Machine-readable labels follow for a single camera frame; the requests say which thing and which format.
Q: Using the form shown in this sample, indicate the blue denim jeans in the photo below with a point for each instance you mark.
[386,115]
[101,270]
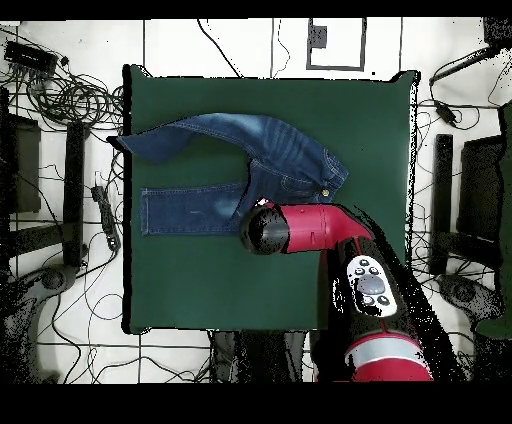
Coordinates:
[280,160]

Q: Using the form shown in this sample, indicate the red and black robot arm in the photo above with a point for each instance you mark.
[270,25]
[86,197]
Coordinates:
[312,228]

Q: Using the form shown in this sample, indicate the dark green table cloth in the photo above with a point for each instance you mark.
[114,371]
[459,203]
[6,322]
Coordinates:
[200,280]

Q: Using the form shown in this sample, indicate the black power strip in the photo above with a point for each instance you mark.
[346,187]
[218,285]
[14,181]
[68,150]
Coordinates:
[106,216]

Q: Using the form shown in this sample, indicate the black power adapter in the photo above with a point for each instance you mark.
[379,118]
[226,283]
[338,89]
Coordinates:
[446,112]

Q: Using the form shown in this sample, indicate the grey stand foot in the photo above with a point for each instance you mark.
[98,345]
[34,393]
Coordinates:
[468,294]
[52,278]

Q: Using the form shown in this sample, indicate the black rod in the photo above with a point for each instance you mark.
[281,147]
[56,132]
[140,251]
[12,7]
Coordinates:
[464,64]

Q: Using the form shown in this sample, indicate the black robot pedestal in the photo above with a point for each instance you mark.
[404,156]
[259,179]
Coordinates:
[256,356]

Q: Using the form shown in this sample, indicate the black metal frame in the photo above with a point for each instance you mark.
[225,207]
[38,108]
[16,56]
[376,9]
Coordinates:
[74,180]
[442,180]

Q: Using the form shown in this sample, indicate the black network switch box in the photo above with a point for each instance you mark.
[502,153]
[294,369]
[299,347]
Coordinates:
[30,56]

